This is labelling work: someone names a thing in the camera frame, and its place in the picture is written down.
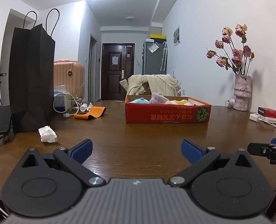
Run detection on white power adapter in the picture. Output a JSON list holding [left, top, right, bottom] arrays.
[[249, 113, 264, 122]]

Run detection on crumpled white tissue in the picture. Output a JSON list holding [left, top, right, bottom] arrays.
[[38, 126, 58, 144]]

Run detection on red cigarette box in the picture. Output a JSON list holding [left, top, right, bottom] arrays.
[[258, 107, 276, 118]]

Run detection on orange cardboard box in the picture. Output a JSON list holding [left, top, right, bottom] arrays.
[[125, 95, 212, 123]]

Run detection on orange elastic band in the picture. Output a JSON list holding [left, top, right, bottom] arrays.
[[74, 106, 106, 120]]

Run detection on small white bottle by vase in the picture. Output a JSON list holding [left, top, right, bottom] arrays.
[[224, 99, 235, 108]]

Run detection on yellow plush toy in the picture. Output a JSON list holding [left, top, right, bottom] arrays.
[[165, 100, 191, 106]]

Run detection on blue white tissue pack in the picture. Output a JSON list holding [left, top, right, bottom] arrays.
[[53, 84, 70, 113]]

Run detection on pink textured vase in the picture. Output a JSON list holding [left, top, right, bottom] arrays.
[[234, 74, 252, 112]]

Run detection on clear glass jar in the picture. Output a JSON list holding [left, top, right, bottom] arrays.
[[67, 83, 85, 110]]

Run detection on lilac towel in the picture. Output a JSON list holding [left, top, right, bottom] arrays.
[[149, 93, 172, 104]]

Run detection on light blue plush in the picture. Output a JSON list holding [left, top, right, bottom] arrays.
[[130, 97, 151, 104]]

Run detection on black phone on stand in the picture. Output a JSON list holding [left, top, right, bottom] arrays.
[[0, 105, 12, 135]]

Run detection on brown wooden chair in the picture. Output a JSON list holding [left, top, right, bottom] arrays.
[[138, 83, 152, 96]]

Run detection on beige jacket on chair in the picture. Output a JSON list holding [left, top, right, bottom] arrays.
[[119, 74, 181, 96]]

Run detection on pink ribbed suitcase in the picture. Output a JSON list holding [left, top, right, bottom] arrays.
[[53, 60, 85, 89]]

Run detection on dried pink roses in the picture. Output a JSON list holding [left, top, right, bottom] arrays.
[[206, 24, 255, 76]]

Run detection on dark brown entrance door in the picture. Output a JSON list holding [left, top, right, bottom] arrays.
[[101, 43, 134, 101]]

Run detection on black paper bag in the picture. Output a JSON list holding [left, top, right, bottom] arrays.
[[8, 8, 60, 134]]

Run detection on white umbrella on refrigerator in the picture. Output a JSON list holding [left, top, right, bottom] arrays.
[[160, 41, 168, 71]]

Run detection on grey refrigerator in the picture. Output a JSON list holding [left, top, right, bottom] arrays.
[[142, 41, 167, 75]]

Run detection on white electrical panel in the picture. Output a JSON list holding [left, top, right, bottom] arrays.
[[173, 26, 180, 46]]

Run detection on yellow box on refrigerator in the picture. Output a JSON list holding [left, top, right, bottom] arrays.
[[150, 34, 166, 39]]

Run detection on ceiling lamp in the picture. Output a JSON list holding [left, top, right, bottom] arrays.
[[125, 16, 135, 21]]

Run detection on white charging cable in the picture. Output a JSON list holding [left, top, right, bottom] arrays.
[[52, 92, 83, 117]]

